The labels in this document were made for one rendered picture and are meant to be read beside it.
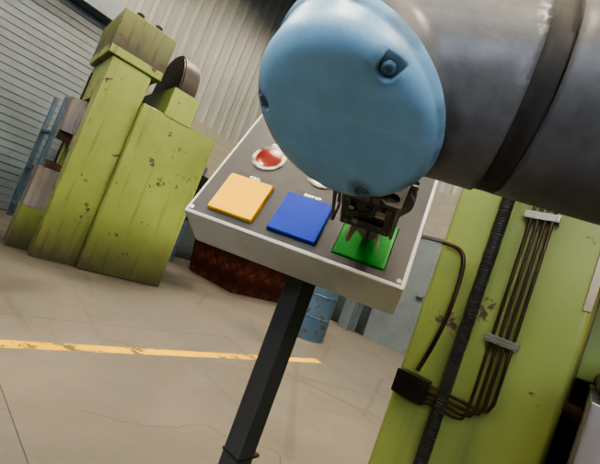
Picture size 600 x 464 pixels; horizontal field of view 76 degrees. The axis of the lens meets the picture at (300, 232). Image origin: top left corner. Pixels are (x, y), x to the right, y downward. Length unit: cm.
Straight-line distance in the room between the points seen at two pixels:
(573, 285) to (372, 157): 63
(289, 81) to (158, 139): 469
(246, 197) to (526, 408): 56
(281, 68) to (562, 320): 67
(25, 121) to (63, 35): 156
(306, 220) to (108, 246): 434
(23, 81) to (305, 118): 774
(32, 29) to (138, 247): 434
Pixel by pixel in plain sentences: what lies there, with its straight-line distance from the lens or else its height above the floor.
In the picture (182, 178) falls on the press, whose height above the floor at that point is 137.
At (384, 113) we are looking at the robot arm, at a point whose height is 102.
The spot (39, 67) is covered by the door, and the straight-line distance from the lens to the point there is 793.
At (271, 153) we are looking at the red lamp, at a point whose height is 110.
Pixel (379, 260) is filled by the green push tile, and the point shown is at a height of 99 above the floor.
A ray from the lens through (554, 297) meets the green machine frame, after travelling 77.
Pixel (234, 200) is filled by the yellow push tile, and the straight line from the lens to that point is 58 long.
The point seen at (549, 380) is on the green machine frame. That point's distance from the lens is 77.
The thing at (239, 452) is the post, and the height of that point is 62.
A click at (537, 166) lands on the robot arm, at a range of 18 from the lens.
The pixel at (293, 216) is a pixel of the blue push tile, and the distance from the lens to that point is 55.
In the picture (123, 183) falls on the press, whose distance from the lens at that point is 475.
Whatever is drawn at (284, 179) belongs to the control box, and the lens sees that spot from 61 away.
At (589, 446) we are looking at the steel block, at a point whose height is 87.
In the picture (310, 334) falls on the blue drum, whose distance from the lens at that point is 505.
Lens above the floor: 95
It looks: 4 degrees up
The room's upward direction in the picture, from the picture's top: 20 degrees clockwise
